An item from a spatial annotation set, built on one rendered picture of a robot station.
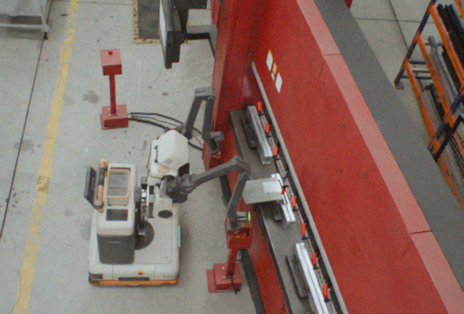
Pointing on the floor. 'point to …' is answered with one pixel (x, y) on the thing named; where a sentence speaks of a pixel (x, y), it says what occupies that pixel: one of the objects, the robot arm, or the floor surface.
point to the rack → (436, 71)
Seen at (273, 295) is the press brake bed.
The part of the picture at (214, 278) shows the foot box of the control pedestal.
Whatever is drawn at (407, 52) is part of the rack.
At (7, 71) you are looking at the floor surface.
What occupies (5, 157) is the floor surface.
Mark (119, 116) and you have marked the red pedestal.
